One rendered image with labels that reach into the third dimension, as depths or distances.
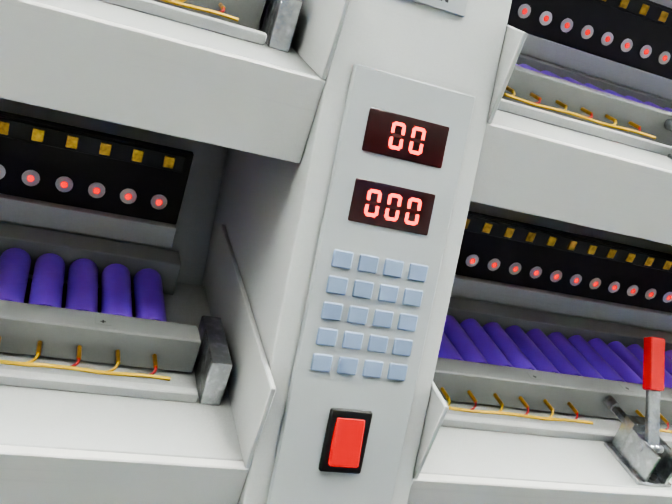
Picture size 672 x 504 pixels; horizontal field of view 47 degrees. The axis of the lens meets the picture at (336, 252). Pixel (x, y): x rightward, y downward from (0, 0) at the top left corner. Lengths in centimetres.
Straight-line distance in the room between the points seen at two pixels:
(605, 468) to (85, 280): 35
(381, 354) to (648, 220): 20
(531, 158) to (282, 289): 16
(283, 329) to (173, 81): 13
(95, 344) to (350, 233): 16
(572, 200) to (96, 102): 27
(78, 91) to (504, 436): 33
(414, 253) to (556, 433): 19
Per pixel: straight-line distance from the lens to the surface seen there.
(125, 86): 38
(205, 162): 58
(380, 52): 40
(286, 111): 39
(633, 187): 49
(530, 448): 52
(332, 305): 39
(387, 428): 42
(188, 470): 40
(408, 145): 40
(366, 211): 39
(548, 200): 47
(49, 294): 47
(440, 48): 42
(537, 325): 65
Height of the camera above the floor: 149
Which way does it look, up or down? 3 degrees down
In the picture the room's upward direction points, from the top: 11 degrees clockwise
